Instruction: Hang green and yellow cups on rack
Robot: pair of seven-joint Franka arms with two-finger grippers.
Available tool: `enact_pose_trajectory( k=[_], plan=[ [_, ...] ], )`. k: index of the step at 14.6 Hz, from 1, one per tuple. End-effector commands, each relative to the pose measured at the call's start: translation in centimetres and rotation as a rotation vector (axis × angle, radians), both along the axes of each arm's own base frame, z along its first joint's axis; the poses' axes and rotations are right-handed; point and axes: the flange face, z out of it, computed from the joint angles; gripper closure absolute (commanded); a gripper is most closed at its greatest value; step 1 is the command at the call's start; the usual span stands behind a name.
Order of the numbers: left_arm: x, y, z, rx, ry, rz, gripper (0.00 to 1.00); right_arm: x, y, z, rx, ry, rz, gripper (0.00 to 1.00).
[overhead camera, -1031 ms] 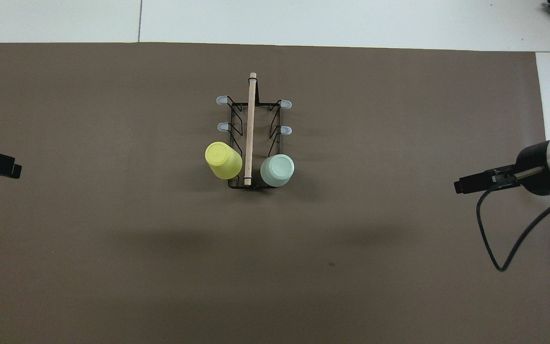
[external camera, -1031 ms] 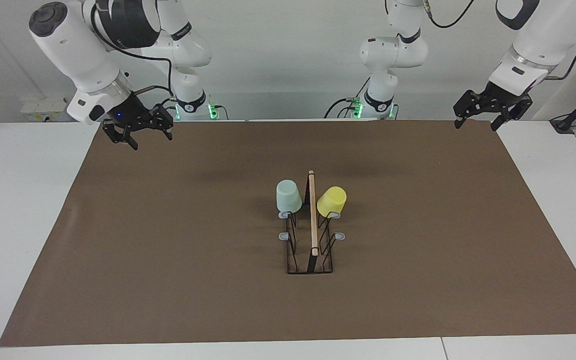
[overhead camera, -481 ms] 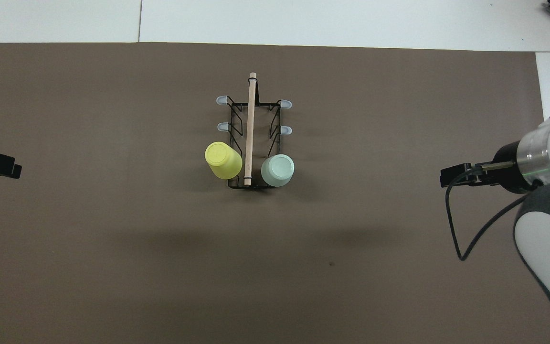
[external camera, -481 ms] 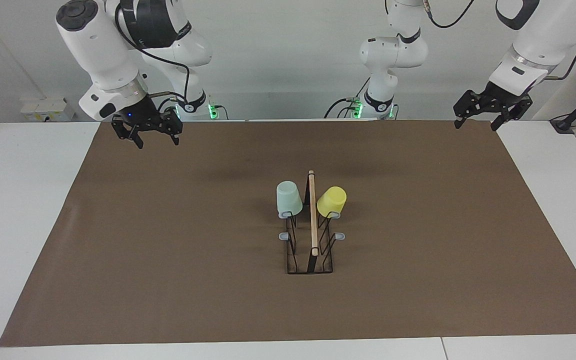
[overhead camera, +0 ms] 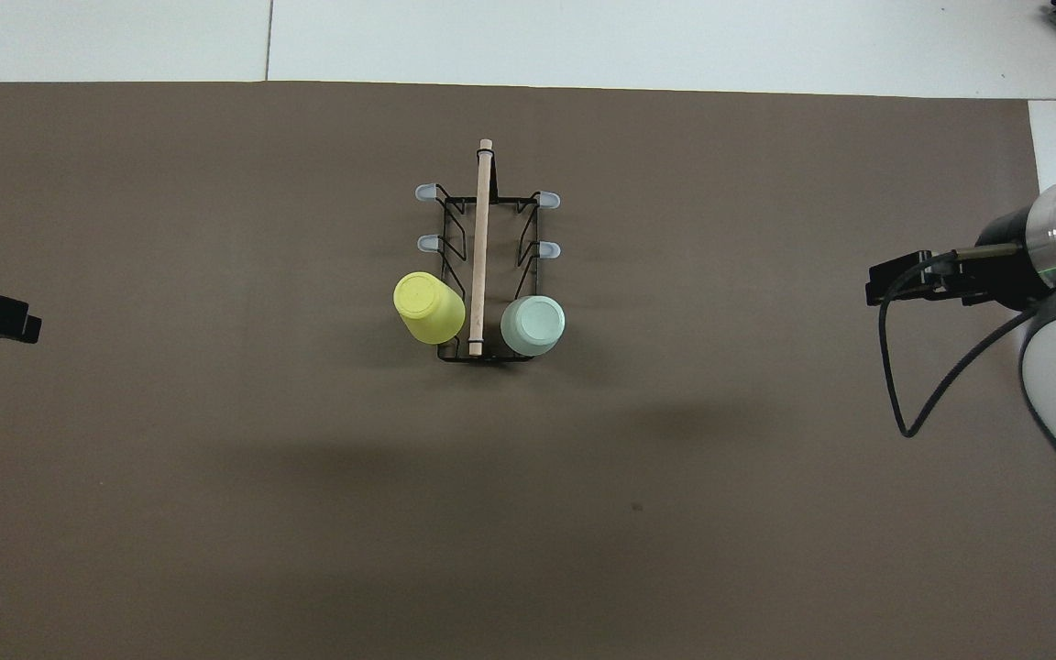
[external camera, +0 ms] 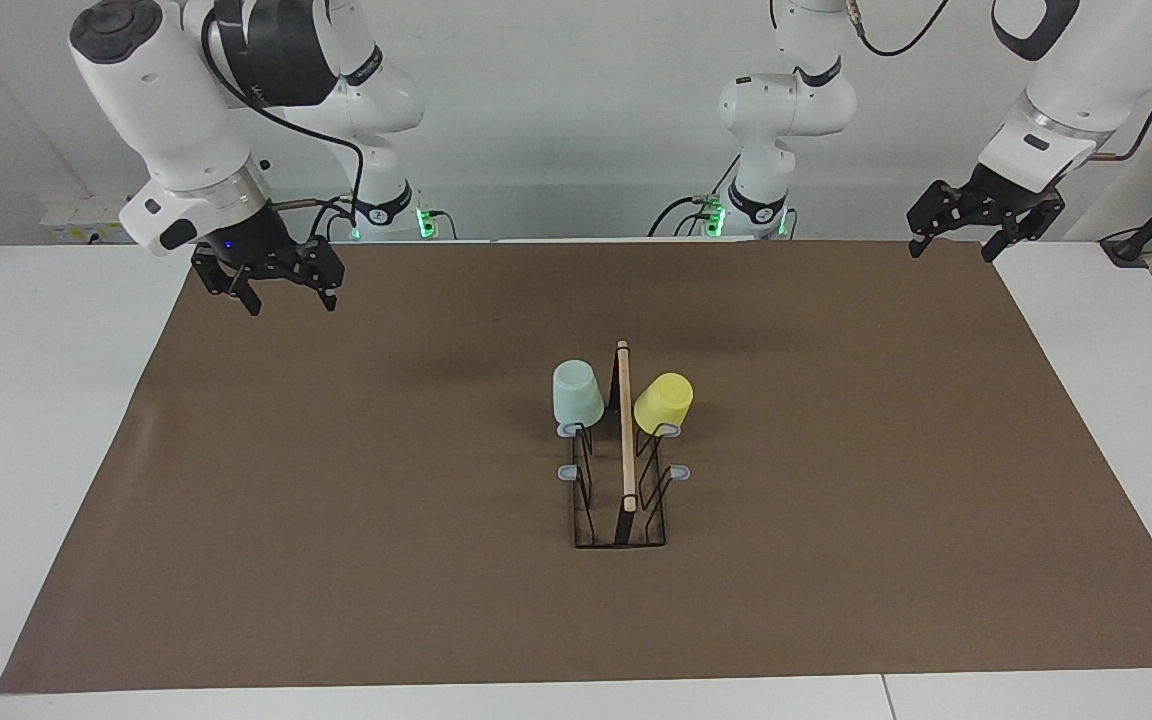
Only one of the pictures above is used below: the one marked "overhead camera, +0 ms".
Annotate brown table mat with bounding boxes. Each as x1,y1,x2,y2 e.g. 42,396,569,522
0,81,1056,660

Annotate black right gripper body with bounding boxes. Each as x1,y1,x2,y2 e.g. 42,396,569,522
984,205,1056,310

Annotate pale green plastic cup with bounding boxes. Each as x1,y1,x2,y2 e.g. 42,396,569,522
500,295,567,358

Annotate black wire cup rack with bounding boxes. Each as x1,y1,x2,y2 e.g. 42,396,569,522
413,138,562,364

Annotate yellow plastic cup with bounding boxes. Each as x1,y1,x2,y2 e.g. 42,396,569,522
393,271,467,346

